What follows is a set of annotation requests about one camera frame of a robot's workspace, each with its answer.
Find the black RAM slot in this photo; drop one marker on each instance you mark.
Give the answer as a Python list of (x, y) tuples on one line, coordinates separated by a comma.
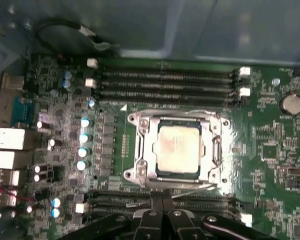
[(165, 93), (165, 101), (110, 208), (115, 200), (246, 218), (165, 84), (165, 75), (115, 193)]

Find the black PC case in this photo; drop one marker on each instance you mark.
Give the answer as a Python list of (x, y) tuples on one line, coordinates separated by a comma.
[(215, 30)]

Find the silver rear port block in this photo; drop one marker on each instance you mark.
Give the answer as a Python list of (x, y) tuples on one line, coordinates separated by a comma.
[(7, 160), (8, 138)]

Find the silver coin battery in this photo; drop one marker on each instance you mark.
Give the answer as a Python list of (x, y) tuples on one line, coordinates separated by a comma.
[(292, 105)]

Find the thin metal locking lever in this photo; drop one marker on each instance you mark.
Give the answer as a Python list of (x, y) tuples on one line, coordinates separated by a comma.
[(197, 191)]

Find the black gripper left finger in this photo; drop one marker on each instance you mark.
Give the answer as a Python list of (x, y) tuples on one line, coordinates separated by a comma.
[(147, 225)]

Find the metal CPU socket cover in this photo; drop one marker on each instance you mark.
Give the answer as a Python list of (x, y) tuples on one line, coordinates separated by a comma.
[(149, 150)]

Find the CPU socket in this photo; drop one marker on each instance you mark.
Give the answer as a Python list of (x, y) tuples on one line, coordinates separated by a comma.
[(136, 176)]

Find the silver topped CPU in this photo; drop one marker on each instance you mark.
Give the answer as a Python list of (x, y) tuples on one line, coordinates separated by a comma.
[(178, 150)]

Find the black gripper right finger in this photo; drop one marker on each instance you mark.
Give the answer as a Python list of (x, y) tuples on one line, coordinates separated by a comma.
[(182, 225)]

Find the green motherboard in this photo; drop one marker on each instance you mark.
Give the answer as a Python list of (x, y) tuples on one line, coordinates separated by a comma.
[(245, 155)]

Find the blue rear port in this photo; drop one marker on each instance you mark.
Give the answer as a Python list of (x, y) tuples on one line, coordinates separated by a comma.
[(22, 111)]

